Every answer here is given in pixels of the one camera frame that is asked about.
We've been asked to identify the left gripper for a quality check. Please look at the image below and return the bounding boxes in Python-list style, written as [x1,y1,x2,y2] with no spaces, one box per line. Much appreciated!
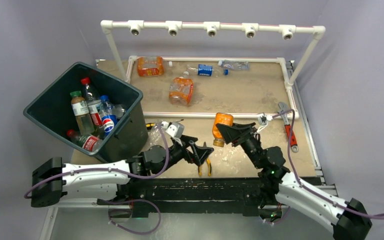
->
[155,134,213,175]

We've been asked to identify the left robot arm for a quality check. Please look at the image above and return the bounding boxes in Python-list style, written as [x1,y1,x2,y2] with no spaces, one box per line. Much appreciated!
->
[24,135,214,208]

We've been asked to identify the clear bottle white cap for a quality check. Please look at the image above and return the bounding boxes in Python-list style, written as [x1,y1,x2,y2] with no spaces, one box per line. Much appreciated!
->
[146,119,166,150]

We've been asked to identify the small orange juice bottle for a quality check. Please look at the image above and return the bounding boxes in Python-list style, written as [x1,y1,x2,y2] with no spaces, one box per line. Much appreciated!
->
[212,112,234,147]

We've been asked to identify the Pepsi bottle blue cap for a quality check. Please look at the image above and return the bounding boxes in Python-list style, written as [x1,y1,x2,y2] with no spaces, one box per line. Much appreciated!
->
[99,95,118,136]

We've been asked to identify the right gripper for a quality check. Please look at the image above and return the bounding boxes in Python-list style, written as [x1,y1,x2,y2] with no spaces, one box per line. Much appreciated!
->
[216,121,263,169]

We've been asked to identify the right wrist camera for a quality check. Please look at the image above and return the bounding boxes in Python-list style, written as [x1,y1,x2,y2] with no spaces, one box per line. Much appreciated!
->
[256,113,273,133]

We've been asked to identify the small jar green lid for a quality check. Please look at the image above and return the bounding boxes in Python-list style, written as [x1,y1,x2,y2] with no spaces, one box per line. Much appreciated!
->
[70,90,95,135]

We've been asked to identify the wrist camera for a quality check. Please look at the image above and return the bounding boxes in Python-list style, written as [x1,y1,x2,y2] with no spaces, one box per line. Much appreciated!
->
[256,113,273,133]
[161,121,185,147]

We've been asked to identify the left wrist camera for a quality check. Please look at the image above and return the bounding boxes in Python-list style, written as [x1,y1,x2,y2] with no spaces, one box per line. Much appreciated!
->
[161,121,185,147]

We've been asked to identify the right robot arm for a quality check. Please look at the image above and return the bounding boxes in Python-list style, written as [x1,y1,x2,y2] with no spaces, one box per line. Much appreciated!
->
[215,123,373,240]

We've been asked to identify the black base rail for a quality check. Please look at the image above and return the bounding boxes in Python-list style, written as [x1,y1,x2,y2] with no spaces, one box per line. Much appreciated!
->
[97,177,278,218]

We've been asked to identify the large crushed orange label bottle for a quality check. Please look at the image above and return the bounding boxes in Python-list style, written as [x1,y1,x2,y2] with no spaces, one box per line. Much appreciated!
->
[136,56,173,77]

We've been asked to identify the white PVC pipe frame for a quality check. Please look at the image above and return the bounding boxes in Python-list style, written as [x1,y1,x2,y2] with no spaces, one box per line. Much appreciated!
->
[97,20,326,118]

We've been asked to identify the dark green plastic bin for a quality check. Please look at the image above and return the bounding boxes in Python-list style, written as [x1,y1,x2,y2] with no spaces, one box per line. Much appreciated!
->
[23,61,149,163]

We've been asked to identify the red handled adjustable wrench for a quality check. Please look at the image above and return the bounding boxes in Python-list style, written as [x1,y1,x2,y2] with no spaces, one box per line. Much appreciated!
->
[278,101,299,153]

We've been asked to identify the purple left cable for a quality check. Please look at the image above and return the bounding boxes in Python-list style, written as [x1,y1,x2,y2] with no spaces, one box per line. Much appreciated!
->
[23,123,171,200]

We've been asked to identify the red label bottle red cap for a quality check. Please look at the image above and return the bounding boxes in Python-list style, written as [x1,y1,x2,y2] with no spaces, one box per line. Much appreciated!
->
[66,129,103,152]

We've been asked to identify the clear crushed bottle back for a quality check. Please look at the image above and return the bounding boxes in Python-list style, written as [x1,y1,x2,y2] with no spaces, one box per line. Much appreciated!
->
[217,59,250,71]

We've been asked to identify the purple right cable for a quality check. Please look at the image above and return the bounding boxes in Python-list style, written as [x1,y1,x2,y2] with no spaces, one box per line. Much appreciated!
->
[271,109,384,220]

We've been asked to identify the purple cable loop front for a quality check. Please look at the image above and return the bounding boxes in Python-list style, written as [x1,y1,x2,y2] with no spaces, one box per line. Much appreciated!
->
[107,197,163,236]

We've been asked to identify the blue label bottle back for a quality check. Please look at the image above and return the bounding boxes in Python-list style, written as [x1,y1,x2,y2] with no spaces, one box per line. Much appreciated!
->
[186,64,229,77]

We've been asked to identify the yellow black tool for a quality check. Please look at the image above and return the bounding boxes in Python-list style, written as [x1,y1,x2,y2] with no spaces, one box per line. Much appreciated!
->
[145,119,184,131]

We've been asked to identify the yellow handled pliers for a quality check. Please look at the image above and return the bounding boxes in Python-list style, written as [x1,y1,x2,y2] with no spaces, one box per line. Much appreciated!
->
[197,141,214,177]

